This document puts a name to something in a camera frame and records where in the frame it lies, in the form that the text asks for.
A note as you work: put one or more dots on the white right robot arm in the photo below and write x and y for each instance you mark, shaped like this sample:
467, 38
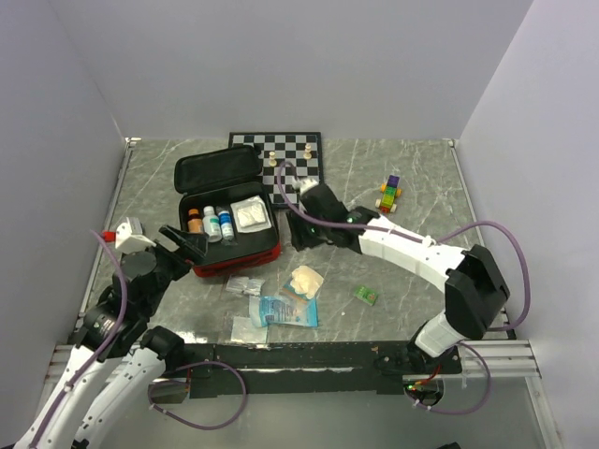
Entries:
470, 280

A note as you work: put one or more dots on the brown bottle orange cap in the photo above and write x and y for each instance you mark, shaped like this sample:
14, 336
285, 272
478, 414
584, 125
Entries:
194, 222

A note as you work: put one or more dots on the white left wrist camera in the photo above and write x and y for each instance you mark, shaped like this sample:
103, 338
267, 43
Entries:
128, 237

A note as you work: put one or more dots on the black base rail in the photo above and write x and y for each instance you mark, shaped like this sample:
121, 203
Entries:
211, 370

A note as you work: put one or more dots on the blue wipes packet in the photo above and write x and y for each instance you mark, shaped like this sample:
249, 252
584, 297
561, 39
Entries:
289, 311

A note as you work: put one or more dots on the white medicine bottle green label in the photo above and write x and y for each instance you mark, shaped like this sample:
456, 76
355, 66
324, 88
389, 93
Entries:
211, 224

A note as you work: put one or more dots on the white gauze pouch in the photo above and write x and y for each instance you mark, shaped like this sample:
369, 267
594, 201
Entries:
251, 215

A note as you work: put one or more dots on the small green box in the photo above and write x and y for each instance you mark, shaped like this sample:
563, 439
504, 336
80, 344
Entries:
366, 295

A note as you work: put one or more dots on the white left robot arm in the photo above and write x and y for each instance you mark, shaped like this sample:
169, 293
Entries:
115, 353

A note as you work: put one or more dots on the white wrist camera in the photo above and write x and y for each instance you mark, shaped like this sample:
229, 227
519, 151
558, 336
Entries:
128, 237
303, 185

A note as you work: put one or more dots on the red black medicine case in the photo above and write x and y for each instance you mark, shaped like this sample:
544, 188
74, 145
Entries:
220, 179

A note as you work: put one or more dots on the clear flat plastic pouch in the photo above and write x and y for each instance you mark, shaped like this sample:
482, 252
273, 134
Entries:
243, 331

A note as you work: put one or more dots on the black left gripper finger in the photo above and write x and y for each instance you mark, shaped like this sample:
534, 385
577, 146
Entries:
175, 235
191, 252

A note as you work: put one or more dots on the colourful toy block car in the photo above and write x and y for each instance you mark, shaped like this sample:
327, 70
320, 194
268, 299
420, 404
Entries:
390, 192

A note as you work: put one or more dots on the black white chessboard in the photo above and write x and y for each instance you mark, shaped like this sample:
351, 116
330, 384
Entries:
289, 147

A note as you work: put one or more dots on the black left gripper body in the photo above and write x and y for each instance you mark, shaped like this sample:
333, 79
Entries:
171, 266

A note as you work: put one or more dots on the small dropper bottle blue label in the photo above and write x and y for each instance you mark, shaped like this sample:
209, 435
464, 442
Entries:
226, 224

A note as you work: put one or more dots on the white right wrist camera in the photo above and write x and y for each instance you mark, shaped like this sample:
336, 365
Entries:
303, 185

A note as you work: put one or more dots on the beige bandage pack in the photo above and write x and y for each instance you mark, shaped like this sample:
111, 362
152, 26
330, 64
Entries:
304, 283

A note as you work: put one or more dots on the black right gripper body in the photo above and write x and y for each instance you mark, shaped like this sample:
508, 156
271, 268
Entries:
320, 233

